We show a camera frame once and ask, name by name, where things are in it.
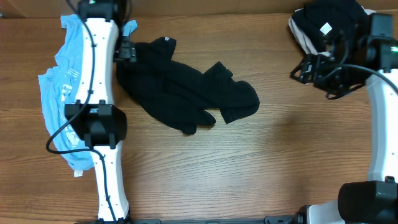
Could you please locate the black mesh shirt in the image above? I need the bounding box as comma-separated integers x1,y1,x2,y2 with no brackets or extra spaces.
116,37,260,135

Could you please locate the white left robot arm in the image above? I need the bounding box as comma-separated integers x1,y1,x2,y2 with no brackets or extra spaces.
65,0,136,223

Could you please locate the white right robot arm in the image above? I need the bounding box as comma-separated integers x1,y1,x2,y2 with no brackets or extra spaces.
286,13,397,223

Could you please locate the folded black shirt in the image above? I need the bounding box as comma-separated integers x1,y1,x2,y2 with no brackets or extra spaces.
291,0,371,54

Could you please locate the folded beige garment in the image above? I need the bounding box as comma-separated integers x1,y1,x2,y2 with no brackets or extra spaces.
287,8,379,58

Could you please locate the light blue crumpled shirt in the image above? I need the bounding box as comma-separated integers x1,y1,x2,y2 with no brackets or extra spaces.
38,14,138,176

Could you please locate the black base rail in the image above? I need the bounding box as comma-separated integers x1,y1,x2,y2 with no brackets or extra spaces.
116,215,294,224

